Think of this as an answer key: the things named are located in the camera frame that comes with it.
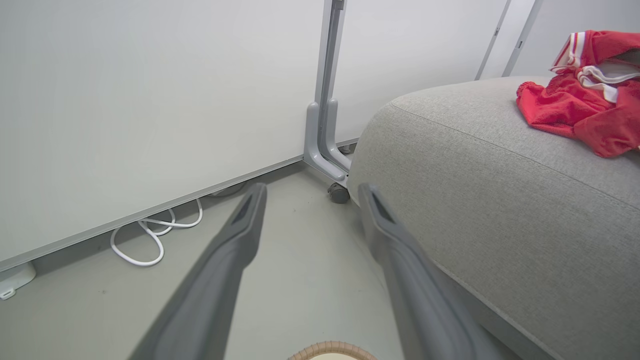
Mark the white power adapter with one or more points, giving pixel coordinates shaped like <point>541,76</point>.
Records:
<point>15,280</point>

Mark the narrow white partition panel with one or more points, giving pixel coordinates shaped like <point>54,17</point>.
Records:
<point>420,60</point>

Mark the wide white partition panel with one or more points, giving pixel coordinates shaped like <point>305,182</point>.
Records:
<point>150,110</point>

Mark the grey fabric sofa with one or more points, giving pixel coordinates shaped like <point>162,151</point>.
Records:
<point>510,200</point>

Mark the grey partition foot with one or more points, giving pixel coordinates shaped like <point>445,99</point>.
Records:
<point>334,135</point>
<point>312,145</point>

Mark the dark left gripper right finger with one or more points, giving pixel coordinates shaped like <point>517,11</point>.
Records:
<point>415,295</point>

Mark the black caster wheel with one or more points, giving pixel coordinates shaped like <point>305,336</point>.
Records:
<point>338,193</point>

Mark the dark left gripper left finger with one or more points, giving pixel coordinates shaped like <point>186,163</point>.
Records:
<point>210,280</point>

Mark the red white-striped jersey garment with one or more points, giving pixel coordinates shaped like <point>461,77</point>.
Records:
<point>600,47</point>

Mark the red fleece garment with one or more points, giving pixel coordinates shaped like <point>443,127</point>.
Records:
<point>570,110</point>

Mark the cream perforated laundry basket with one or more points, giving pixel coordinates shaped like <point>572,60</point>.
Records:
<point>332,350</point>

